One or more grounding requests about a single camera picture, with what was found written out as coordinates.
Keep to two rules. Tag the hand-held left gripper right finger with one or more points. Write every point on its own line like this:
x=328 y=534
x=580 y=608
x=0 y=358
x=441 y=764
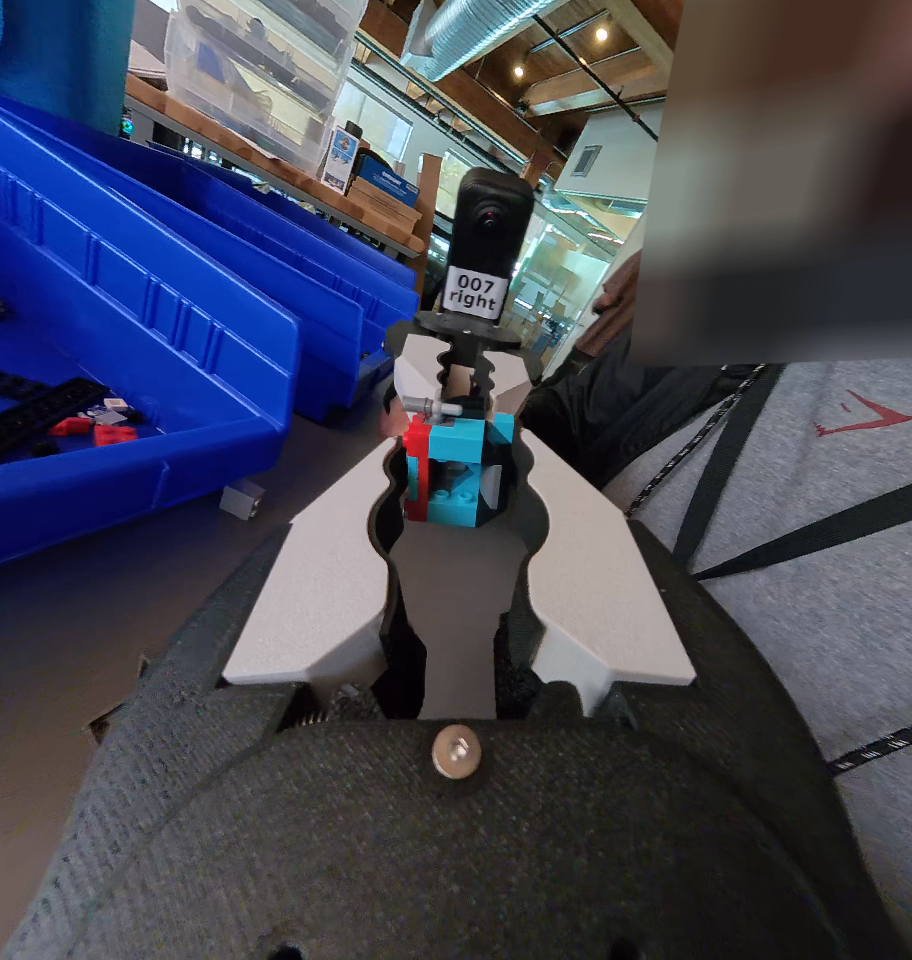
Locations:
x=606 y=600

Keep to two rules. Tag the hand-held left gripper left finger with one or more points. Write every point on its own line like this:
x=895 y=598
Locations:
x=313 y=600

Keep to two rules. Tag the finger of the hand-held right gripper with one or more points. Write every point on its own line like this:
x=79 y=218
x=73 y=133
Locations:
x=418 y=367
x=512 y=379

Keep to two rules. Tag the grey toy axle pin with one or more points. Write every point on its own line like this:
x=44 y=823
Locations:
x=435 y=405

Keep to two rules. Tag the blue plastic bin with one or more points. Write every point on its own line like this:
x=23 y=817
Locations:
x=163 y=315
x=396 y=300
x=336 y=360

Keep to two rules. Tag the teal and black brick assembly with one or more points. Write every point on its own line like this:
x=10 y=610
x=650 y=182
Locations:
x=456 y=450

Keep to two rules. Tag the light grey toy block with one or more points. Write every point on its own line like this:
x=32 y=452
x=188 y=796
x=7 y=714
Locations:
x=242 y=501

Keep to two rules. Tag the person's right forearm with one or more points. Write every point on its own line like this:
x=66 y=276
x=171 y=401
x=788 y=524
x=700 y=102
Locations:
x=576 y=427

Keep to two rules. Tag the grey desk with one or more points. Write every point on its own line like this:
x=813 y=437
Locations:
x=65 y=675

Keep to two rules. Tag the person's right hand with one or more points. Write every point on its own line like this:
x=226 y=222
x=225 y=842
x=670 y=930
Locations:
x=392 y=426

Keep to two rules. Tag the brown cardboard box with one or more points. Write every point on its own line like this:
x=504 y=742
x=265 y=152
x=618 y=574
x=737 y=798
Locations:
x=384 y=219

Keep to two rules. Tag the blue cardboard box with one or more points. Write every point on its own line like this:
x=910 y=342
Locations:
x=387 y=178

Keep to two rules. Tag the small picture card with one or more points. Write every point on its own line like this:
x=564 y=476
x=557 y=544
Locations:
x=341 y=159

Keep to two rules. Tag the grey sweatshirt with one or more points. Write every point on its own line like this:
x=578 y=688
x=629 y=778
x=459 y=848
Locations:
x=838 y=600

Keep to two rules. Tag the clear plastic drawer stack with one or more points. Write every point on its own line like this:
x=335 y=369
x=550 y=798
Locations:
x=260 y=75

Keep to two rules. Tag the pile of mixed toy bricks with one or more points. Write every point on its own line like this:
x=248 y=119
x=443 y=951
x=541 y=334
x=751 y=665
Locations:
x=43 y=405

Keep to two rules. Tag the silver ventilation duct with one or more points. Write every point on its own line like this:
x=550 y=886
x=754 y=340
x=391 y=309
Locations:
x=486 y=30

